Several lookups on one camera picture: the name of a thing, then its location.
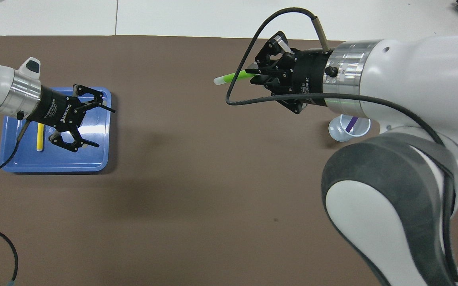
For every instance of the green pen white cap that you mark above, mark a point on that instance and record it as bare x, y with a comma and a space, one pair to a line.
233, 76

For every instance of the clear plastic cup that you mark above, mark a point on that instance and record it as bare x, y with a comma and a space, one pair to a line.
338, 133

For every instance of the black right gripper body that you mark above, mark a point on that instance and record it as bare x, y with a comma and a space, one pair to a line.
310, 77

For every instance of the yellow pen white cap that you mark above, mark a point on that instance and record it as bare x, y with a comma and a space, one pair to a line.
40, 139

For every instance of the purple pen white cap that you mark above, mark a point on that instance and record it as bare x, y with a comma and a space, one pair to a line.
352, 124

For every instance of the blue plastic tray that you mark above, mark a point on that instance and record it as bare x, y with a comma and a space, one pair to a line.
94, 159

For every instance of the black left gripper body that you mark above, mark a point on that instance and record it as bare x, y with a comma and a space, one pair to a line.
56, 109

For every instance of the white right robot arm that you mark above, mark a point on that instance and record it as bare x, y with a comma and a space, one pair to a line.
392, 190

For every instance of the brown table mat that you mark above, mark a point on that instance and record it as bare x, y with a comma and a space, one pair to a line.
173, 178

